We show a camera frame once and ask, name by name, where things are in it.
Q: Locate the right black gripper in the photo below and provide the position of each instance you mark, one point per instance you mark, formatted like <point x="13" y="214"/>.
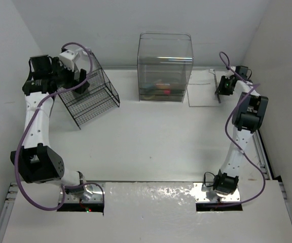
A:
<point x="220" y="89"/>

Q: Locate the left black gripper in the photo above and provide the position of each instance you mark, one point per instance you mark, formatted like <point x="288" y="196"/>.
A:
<point x="58" y="66"/>

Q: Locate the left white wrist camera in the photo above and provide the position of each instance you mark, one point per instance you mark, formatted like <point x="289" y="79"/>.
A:
<point x="69" y="58"/>

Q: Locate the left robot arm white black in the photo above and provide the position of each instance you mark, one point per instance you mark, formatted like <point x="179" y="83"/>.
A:
<point x="37" y="162"/>

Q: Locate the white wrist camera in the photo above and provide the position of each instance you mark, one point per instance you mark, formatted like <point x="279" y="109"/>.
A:
<point x="241" y="70"/>
<point x="69" y="58"/>

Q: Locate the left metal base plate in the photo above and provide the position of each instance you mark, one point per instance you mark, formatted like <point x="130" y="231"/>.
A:
<point x="88" y="192"/>

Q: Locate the black wire mesh rack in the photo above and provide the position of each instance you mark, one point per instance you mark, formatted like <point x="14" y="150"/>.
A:
<point x="95" y="97"/>

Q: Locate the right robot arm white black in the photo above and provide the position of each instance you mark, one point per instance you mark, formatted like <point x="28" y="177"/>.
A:
<point x="246" y="118"/>

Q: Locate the metal base plate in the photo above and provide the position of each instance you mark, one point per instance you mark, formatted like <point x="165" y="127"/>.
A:
<point x="203" y="194"/>
<point x="88" y="192"/>

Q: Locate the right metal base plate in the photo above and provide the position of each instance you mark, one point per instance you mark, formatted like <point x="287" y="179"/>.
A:
<point x="203" y="194"/>

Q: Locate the clear plastic drawer cabinet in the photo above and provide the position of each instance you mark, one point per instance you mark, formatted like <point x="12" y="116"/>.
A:
<point x="164" y="65"/>

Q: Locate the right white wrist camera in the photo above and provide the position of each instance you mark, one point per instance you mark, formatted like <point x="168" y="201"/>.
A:
<point x="241" y="70"/>

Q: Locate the white instruction sheet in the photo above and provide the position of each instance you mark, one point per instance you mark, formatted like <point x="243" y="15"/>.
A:
<point x="201" y="89"/>

